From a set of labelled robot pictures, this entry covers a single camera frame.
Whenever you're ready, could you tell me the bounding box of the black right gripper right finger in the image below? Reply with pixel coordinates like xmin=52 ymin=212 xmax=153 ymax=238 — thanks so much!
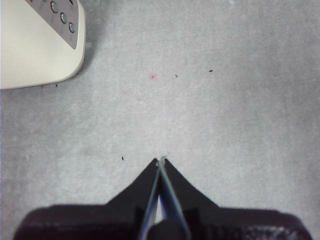
xmin=161 ymin=159 xmax=220 ymax=240

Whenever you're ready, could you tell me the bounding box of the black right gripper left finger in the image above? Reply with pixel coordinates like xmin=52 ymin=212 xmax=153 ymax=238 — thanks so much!
xmin=107 ymin=157 xmax=161 ymax=240

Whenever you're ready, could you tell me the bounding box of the cream two-slot toaster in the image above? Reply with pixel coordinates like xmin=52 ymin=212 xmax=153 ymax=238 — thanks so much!
xmin=0 ymin=0 xmax=87 ymax=90

